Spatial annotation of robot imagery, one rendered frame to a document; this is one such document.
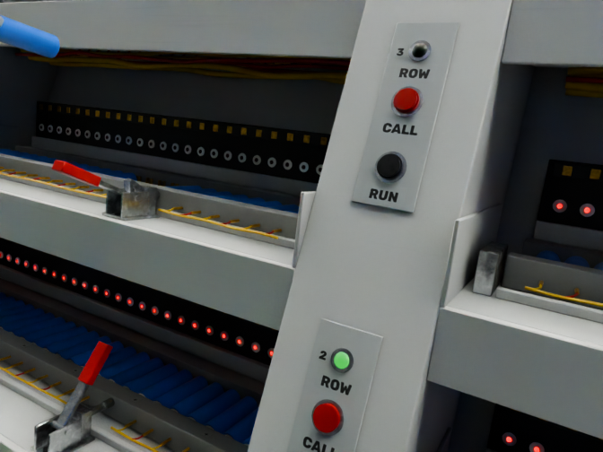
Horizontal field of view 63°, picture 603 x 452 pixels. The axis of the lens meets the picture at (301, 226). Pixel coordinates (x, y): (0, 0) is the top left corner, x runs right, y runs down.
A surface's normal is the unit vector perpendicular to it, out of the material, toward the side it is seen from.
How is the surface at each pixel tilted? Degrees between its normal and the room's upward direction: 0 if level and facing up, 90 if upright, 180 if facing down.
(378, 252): 90
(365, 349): 90
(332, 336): 90
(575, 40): 107
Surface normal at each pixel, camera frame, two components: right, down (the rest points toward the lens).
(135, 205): 0.87, 0.18
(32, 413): 0.12, -0.98
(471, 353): -0.48, 0.09
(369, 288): -0.43, -0.20
